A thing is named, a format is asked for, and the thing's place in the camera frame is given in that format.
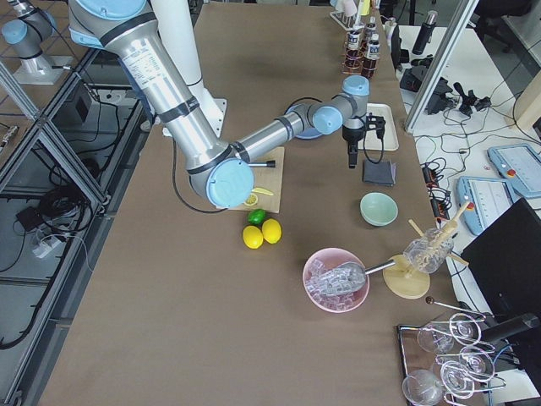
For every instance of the orange power strip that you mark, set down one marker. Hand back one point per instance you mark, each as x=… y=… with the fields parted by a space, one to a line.
x=439 y=198

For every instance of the black monitor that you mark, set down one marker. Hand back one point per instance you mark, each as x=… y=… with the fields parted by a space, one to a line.
x=505 y=261

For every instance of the wooden cutting board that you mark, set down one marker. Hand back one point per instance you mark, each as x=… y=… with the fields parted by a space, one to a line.
x=269 y=179

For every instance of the black thermos bottle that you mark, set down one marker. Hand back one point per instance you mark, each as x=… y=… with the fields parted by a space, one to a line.
x=425 y=32

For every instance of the dark drink bottle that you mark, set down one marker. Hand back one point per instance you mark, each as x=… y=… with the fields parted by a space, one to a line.
x=352 y=50
x=371 y=57
x=370 y=29

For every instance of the blue plate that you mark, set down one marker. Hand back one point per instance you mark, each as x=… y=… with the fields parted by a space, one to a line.
x=309 y=133

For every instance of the pink bowl with ice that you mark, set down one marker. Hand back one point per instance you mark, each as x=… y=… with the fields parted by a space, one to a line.
x=320 y=263

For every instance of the wooden cup stand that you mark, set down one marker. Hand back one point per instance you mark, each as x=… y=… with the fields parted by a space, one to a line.
x=403 y=279

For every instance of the green lime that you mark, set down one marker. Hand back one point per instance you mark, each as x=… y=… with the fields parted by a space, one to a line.
x=257 y=217

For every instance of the blue teach pendant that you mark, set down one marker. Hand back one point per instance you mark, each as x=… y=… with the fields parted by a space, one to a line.
x=491 y=198
x=520 y=165

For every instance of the copper wire bottle rack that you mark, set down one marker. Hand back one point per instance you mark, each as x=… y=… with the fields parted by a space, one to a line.
x=361 y=52

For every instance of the cream rectangular tray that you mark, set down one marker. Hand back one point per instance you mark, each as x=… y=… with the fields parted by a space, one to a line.
x=390 y=141

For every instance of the steel ice scoop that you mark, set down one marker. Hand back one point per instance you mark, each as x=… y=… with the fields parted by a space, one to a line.
x=349 y=277

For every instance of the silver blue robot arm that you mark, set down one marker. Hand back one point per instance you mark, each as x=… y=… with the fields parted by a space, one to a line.
x=141 y=33

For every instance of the clear glass mug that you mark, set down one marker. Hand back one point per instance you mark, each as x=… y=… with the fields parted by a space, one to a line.
x=429 y=251

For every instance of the yellow plastic knife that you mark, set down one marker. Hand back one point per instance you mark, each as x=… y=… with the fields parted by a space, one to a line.
x=262 y=191

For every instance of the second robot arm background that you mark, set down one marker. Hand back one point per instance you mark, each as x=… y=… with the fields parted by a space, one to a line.
x=25 y=35

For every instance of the green bowl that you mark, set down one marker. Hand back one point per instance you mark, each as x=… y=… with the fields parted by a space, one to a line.
x=378 y=209

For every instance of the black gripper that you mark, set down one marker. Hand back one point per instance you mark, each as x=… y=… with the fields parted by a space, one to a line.
x=350 y=134

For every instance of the grey folded cloth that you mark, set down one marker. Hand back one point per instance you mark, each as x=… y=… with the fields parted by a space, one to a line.
x=381 y=173

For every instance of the yellow lemon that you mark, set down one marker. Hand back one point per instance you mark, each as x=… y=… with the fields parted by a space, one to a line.
x=252 y=237
x=271 y=230

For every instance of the wine glass rack tray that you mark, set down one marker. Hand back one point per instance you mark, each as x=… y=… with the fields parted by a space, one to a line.
x=446 y=361

